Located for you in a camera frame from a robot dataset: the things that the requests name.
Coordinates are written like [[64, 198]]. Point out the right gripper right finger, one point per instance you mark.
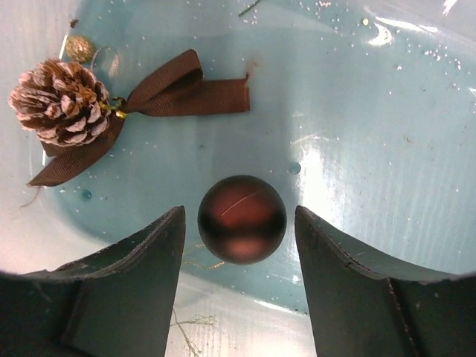
[[364, 302]]

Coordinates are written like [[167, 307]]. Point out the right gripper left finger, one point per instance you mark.
[[115, 302]]

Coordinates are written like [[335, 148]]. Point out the dark brown ball ornament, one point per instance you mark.
[[242, 220]]

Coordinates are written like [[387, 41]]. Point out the teal plastic container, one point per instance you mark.
[[361, 111]]

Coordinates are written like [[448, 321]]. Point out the small gold ball ornament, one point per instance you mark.
[[79, 48]]

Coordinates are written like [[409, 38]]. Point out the small pine cone ornament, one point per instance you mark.
[[62, 102]]

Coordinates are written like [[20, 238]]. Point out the dark brown ornament piece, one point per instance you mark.
[[176, 89]]

